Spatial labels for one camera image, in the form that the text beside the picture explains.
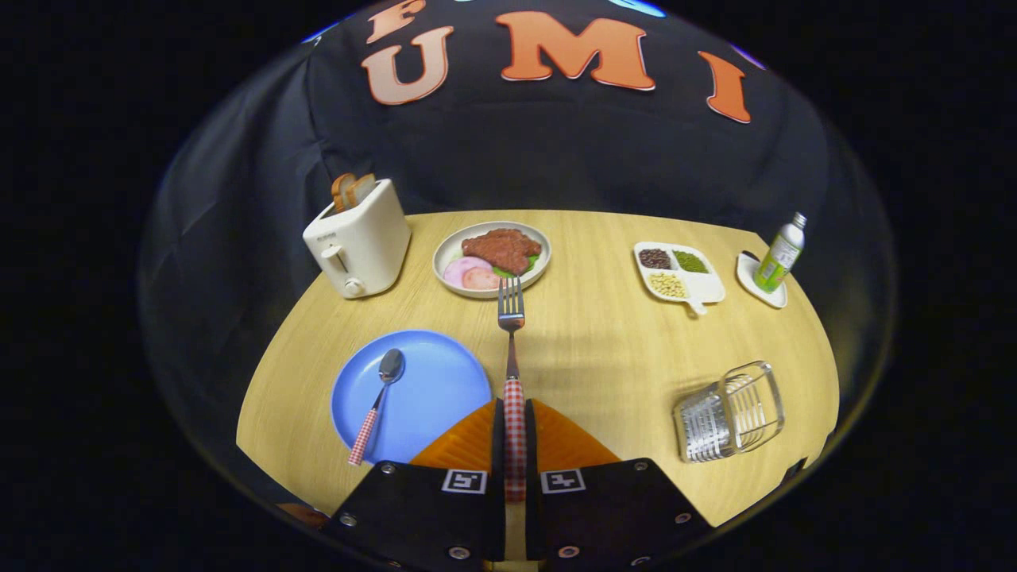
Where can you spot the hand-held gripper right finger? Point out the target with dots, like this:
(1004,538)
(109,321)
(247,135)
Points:
(604,516)

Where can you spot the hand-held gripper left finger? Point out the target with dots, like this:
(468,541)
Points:
(429,516)

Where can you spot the blue plate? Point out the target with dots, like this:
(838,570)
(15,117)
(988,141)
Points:
(437,389)

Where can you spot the metal cutlery holder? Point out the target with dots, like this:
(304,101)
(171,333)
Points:
(723,417)

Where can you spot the yellow soybeans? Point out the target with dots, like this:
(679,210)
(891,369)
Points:
(667,285)

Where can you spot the red ham slice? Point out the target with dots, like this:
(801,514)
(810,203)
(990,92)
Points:
(481,280)

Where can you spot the pink ham slice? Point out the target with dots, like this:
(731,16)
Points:
(461,268)

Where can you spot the white divided dish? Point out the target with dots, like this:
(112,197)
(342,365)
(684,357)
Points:
(705,287)

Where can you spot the dark red beans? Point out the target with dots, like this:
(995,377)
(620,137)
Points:
(655,259)

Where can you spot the green lettuce leaf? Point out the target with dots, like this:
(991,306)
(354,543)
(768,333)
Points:
(534,262)

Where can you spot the round white food plate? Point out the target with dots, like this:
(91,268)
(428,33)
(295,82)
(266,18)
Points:
(449,250)

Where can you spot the green mung beans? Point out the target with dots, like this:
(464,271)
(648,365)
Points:
(691,262)

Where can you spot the white toaster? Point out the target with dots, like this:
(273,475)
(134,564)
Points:
(365,246)

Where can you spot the brown meat steak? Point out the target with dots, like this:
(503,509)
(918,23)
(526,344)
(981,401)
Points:
(502,248)

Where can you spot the small white dish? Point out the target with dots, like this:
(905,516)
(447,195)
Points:
(747,274)

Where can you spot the green label metal bottle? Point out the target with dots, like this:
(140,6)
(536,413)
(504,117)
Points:
(779,258)

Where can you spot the toast slice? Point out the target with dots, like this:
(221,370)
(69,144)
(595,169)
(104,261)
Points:
(342,192)
(364,189)

